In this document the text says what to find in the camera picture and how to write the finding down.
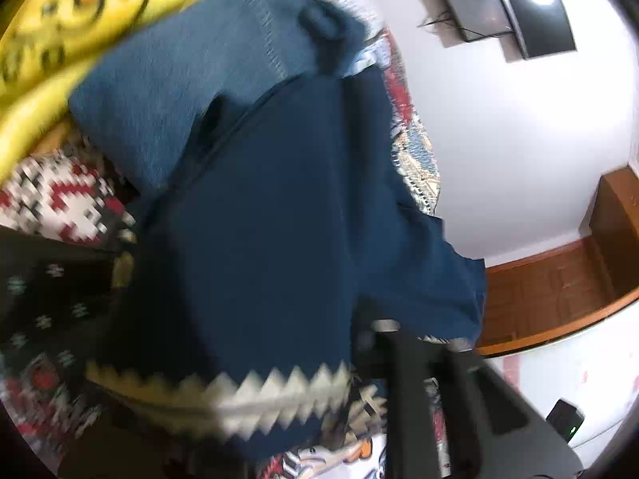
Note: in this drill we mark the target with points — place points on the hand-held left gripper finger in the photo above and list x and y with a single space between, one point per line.
402 364

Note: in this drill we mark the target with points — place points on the navy patterned hooded sweater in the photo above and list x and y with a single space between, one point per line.
279 239

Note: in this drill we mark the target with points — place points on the black device with green light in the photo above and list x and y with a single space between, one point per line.
565 420

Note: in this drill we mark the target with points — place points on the patchwork printed bed sheet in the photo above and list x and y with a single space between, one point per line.
419 159

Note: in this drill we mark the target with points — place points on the wooden cabinet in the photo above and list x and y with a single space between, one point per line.
616 229

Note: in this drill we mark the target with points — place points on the yellow cartoon print blanket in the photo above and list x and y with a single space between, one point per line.
60 25

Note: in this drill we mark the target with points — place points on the small black wall monitor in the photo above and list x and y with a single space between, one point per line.
474 2

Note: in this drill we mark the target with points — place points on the black wall television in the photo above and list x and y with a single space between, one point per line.
534 5

